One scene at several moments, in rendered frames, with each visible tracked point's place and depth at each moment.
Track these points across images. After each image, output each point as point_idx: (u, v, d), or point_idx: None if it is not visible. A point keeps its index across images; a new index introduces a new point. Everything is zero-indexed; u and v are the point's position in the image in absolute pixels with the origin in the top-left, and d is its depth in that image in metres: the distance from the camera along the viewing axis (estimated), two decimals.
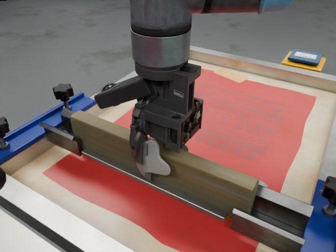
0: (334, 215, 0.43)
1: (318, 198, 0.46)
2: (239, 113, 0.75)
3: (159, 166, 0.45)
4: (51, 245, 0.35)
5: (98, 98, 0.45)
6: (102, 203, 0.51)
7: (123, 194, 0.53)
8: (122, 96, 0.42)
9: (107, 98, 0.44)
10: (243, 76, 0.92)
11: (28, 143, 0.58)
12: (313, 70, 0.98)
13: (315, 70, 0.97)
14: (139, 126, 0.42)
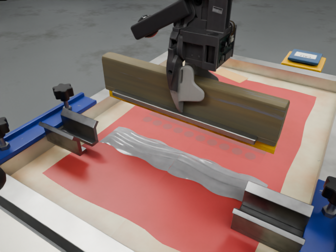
0: (334, 215, 0.43)
1: (318, 198, 0.46)
2: None
3: (193, 92, 0.47)
4: (51, 245, 0.35)
5: (135, 28, 0.47)
6: (102, 203, 0.51)
7: (123, 194, 0.53)
8: (160, 21, 0.44)
9: (145, 25, 0.46)
10: (243, 76, 0.92)
11: (28, 143, 0.58)
12: (313, 70, 0.98)
13: (315, 70, 0.97)
14: (176, 49, 0.45)
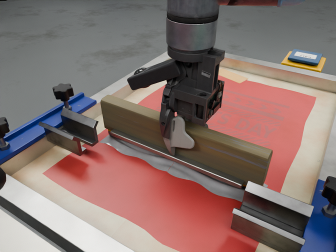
0: (334, 215, 0.43)
1: (318, 198, 0.46)
2: (239, 113, 0.75)
3: (184, 140, 0.51)
4: (51, 245, 0.35)
5: (131, 80, 0.51)
6: (102, 203, 0.51)
7: (123, 194, 0.53)
8: (154, 78, 0.48)
9: (140, 80, 0.50)
10: (243, 77, 0.92)
11: (28, 143, 0.58)
12: (313, 70, 0.98)
13: (315, 70, 0.97)
14: (169, 104, 0.48)
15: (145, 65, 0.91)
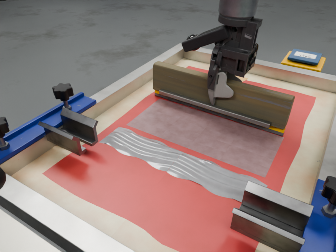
0: (334, 215, 0.43)
1: (318, 198, 0.46)
2: None
3: (225, 91, 0.67)
4: (51, 245, 0.35)
5: (185, 44, 0.66)
6: (102, 204, 0.51)
7: (123, 195, 0.53)
8: (206, 41, 0.63)
9: (193, 43, 0.65)
10: (243, 77, 0.92)
11: (28, 143, 0.58)
12: (313, 70, 0.98)
13: (315, 70, 0.97)
14: (216, 61, 0.63)
15: (145, 65, 0.91)
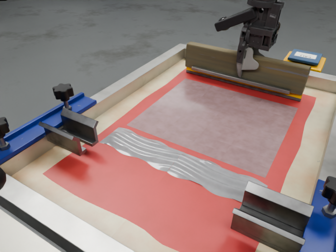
0: (334, 215, 0.43)
1: (318, 198, 0.46)
2: None
3: (251, 64, 0.79)
4: (51, 245, 0.35)
5: (218, 24, 0.79)
6: (102, 203, 0.51)
7: (123, 194, 0.53)
8: (236, 21, 0.76)
9: (225, 23, 0.78)
10: None
11: (28, 143, 0.58)
12: (313, 70, 0.98)
13: (315, 70, 0.97)
14: (245, 38, 0.76)
15: (145, 65, 0.91)
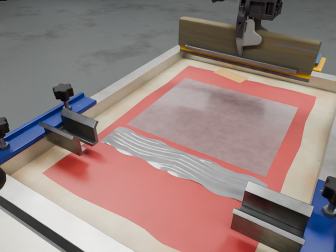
0: (334, 215, 0.43)
1: (318, 198, 0.46)
2: None
3: (253, 38, 0.69)
4: (51, 245, 0.35)
5: None
6: (102, 203, 0.51)
7: (123, 194, 0.53)
8: None
9: None
10: (243, 76, 0.92)
11: (28, 143, 0.58)
12: (313, 70, 0.98)
13: (315, 70, 0.97)
14: (245, 6, 0.66)
15: (145, 65, 0.91)
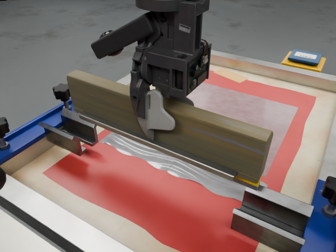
0: (334, 215, 0.43)
1: (318, 198, 0.46)
2: None
3: (162, 120, 0.41)
4: (51, 245, 0.35)
5: (95, 46, 0.41)
6: (102, 203, 0.51)
7: (123, 194, 0.53)
8: (122, 39, 0.38)
9: (105, 43, 0.40)
10: (243, 76, 0.92)
11: (28, 143, 0.58)
12: (313, 70, 0.98)
13: (315, 70, 0.97)
14: (141, 72, 0.38)
15: None
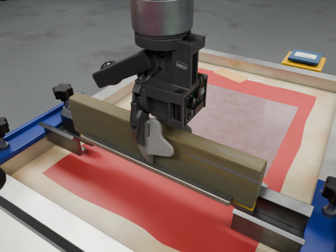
0: (334, 215, 0.43)
1: (318, 198, 0.46)
2: None
3: (161, 147, 0.43)
4: (51, 245, 0.35)
5: (96, 76, 0.43)
6: (102, 203, 0.51)
7: (123, 194, 0.53)
8: (122, 72, 0.40)
9: (106, 75, 0.42)
10: (243, 76, 0.92)
11: (28, 143, 0.58)
12: (313, 70, 0.98)
13: (315, 70, 0.97)
14: (140, 103, 0.40)
15: None
